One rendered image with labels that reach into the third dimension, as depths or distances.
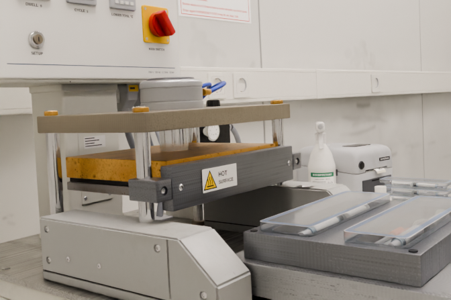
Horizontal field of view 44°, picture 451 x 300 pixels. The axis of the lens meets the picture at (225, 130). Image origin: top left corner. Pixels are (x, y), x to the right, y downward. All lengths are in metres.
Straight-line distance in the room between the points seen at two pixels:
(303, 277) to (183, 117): 0.21
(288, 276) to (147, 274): 0.13
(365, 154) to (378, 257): 1.21
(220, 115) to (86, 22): 0.25
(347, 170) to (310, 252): 1.17
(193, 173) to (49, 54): 0.27
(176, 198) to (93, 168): 0.14
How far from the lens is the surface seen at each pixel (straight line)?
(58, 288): 0.63
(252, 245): 0.52
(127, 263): 0.55
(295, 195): 0.74
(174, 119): 0.57
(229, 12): 1.63
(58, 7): 0.76
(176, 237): 0.50
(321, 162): 1.62
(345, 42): 2.15
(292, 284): 0.50
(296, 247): 0.50
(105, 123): 0.59
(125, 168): 0.62
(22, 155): 1.20
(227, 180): 0.62
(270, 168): 0.69
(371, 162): 1.69
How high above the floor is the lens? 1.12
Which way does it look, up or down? 3 degrees down
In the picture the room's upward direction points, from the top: 3 degrees counter-clockwise
